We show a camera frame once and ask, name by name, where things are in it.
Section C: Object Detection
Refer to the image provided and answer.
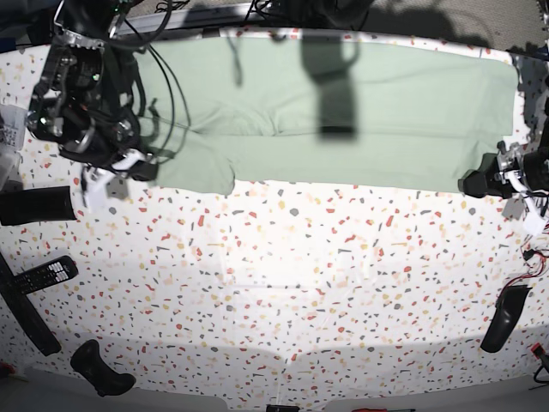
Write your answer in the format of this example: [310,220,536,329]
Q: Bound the black game controller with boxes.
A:
[70,339,136,397]

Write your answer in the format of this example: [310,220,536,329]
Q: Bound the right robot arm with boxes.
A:
[27,1,159,182]

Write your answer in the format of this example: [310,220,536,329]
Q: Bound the black TV remote control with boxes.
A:
[14,256,79,294]

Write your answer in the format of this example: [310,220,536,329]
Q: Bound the black cylinder roll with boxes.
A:
[1,186,76,226]

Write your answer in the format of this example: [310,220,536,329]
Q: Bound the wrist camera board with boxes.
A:
[83,186,107,212]
[523,215,546,237]

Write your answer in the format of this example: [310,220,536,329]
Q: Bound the black curved handle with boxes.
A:
[480,285,531,354]

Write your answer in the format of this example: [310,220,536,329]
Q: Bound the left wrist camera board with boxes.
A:
[523,215,546,237]

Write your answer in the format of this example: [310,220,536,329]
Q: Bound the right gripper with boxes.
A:
[57,124,157,191]

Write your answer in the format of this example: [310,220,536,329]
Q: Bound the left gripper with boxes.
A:
[495,141,548,223]

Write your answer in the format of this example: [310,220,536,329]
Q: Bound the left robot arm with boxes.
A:
[497,45,548,228]

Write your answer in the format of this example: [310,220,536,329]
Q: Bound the small red clip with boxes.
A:
[531,343,545,357]

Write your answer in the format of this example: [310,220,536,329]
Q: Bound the light green T-shirt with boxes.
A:
[136,37,518,195]

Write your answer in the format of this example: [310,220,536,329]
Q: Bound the long black bar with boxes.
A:
[1,257,61,356]

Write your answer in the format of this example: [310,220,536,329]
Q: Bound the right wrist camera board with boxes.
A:
[83,186,107,212]

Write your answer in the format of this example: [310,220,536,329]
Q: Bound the red and black wire bundle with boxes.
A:
[501,244,549,297]

